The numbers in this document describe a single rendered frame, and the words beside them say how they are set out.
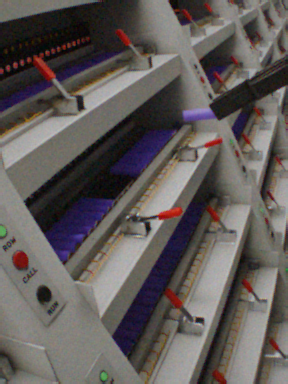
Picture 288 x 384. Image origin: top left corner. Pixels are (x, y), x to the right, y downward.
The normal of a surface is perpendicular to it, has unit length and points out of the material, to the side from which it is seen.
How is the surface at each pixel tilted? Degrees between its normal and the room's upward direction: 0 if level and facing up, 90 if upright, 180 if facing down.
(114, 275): 22
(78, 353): 90
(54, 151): 112
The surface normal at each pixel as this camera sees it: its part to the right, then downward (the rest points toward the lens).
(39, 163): 0.92, 0.06
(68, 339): 0.80, -0.27
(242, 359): -0.13, -0.88
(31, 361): -0.37, 0.46
